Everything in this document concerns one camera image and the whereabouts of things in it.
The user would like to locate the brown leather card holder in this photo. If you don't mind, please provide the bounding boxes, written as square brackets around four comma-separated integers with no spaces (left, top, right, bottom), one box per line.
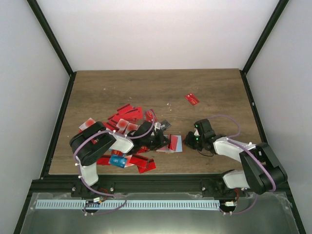
[157,134,183,153]

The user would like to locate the light blue slotted rail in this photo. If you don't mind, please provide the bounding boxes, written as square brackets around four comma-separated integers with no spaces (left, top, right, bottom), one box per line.
[35,199,220,211]

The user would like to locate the red VIP card handled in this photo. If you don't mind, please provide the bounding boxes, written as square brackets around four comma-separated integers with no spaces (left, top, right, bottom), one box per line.
[144,109,157,122]

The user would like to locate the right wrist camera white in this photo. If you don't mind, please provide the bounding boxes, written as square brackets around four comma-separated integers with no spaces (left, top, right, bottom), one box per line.
[194,128,200,136]

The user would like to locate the blue bank card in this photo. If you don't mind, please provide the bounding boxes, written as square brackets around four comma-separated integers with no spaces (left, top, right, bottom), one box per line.
[109,155,128,168]

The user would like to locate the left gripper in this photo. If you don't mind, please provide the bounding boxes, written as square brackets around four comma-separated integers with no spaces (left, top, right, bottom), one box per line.
[141,132,171,151]

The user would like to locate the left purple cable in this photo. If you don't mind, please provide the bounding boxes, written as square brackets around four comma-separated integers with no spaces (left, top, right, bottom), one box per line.
[74,109,156,216]

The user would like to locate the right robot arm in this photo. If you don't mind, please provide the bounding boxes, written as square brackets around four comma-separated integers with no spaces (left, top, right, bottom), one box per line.
[184,118,288,196]

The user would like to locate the white card red circle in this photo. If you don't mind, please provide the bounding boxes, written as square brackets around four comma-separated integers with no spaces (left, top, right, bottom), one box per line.
[117,119,138,134]

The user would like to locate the lone red VIP card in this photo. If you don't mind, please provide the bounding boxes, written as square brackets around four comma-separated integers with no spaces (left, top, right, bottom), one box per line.
[185,93,200,106]

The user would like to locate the black VIP card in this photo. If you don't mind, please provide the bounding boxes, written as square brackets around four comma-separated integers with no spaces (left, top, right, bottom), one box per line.
[160,120,171,131]

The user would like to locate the red striped card front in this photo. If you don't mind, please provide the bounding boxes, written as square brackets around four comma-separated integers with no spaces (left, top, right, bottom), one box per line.
[137,159,156,174]

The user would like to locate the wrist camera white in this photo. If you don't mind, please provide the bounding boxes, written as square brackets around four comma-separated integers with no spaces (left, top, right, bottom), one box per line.
[154,122,161,131]
[194,128,200,136]

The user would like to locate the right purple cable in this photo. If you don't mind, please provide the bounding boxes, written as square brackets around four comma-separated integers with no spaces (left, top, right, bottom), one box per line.
[207,115,277,215]

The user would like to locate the purple cable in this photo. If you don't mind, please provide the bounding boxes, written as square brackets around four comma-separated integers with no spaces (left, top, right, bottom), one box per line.
[207,115,277,215]
[74,109,156,216]

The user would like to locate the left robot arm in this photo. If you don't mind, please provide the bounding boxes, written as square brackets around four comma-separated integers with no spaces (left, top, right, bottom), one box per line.
[69,118,171,197]

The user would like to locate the black frame front beam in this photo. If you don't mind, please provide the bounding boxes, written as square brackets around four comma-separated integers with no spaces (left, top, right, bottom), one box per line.
[30,174,235,198]

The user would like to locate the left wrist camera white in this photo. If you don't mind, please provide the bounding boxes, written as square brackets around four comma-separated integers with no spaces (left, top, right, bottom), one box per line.
[154,122,161,131]

